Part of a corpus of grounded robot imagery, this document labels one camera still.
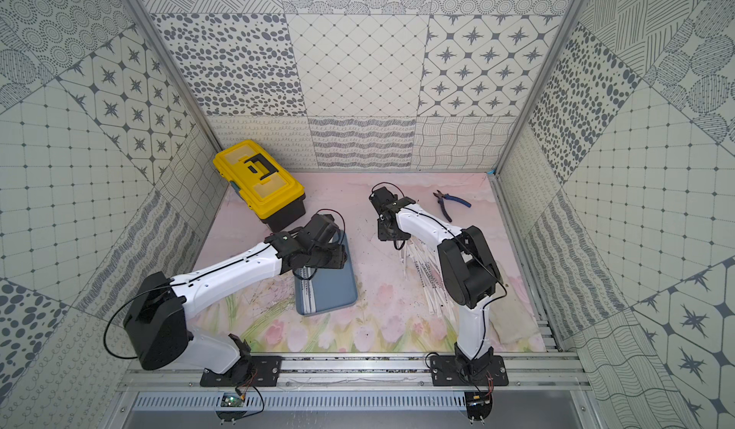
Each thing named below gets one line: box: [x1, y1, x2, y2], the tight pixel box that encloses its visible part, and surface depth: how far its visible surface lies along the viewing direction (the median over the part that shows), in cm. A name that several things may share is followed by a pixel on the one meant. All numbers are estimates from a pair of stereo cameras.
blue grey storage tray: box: [293, 230, 358, 317], surface depth 87 cm
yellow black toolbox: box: [212, 139, 307, 231], surface depth 97 cm
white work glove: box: [488, 292, 544, 346], surface depth 83 cm
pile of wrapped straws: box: [399, 239, 460, 323], surface depth 93 cm
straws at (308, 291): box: [300, 266, 317, 315], surface depth 88 cm
